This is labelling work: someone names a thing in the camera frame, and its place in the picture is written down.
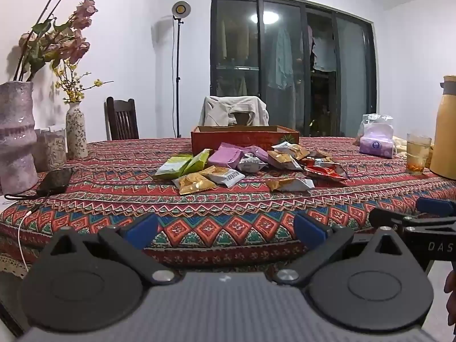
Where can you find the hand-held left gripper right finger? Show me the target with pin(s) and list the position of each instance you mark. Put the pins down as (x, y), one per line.
(309, 229)

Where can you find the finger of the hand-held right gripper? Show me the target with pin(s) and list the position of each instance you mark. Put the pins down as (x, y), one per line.
(386, 217)
(434, 207)

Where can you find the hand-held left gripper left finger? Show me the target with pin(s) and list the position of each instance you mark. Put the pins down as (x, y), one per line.
(141, 231)

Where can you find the red snack packet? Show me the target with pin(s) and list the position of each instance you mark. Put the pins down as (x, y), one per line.
(327, 174)

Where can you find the white green snack packet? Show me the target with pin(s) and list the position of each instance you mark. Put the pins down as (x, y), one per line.
(172, 168)

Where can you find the pile of gold white packets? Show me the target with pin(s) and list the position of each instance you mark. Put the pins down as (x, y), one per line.
(194, 184)

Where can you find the lime green snack packet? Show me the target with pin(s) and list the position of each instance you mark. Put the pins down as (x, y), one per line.
(197, 162)

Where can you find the small purple snack packet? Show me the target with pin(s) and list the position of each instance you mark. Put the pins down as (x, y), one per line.
(259, 154)

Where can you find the large purple snack packet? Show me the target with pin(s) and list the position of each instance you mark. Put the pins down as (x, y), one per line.
(226, 157)

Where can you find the red cardboard box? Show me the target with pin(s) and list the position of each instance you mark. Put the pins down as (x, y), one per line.
(242, 141)

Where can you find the person's right hand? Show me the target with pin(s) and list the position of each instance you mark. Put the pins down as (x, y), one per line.
(451, 299)

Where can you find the patterned tablecloth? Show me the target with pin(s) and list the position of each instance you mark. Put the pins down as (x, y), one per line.
(142, 199)

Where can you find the glass of tea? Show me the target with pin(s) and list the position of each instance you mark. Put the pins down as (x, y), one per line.
(417, 153)

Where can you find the purple tissue pack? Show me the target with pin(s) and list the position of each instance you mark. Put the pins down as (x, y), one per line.
(376, 144)

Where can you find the yellow thermos jug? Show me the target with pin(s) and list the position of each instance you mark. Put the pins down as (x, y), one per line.
(445, 131)

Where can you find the clear plastic bag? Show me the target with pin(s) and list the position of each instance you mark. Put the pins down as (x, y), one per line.
(374, 118)

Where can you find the dark wooden chair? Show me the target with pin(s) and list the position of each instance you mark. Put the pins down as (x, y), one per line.
(123, 121)

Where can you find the small floral vase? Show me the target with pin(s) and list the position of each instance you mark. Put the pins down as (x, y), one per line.
(76, 135)

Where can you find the speckled glass jar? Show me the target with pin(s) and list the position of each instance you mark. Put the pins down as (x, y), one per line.
(53, 149)

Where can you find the wooden chair with jacket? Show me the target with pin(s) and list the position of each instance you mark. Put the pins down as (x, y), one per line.
(241, 119)

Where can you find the black framed glass door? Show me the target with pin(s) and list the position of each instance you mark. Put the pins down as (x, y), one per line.
(356, 78)

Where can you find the beige jacket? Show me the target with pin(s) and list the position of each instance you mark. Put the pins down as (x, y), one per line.
(221, 110)

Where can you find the yellow flower sprigs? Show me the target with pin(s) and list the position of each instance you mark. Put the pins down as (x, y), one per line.
(73, 92)

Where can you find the floor lamp on tripod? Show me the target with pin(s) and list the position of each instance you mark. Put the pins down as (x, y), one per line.
(177, 78)

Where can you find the hanging pale blue shirt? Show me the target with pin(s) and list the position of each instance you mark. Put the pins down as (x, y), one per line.
(281, 57)

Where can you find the hanging white garment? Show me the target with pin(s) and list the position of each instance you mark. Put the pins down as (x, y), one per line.
(325, 51)

